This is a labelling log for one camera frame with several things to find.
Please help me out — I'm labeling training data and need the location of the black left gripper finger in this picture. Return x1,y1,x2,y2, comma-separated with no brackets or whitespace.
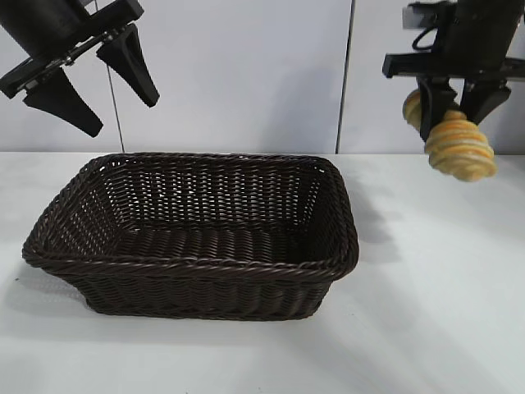
95,23,161,109
22,66,104,140

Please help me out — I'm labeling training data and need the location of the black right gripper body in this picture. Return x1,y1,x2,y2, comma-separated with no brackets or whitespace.
381,0,525,82

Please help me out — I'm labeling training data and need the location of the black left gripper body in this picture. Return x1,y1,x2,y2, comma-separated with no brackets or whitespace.
0,0,144,100

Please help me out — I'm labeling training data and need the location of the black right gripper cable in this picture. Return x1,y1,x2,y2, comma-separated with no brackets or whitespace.
411,24,442,53

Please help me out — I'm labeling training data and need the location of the long striped bread loaf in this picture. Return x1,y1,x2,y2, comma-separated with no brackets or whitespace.
401,89,496,184

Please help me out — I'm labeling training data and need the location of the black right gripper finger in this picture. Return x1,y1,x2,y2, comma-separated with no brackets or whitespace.
459,79,512,125
417,76,458,144

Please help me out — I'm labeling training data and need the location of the dark brown wicker basket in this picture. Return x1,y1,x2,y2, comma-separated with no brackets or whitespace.
21,151,361,323

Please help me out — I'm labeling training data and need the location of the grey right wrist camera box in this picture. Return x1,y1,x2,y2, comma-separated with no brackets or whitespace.
401,2,442,30

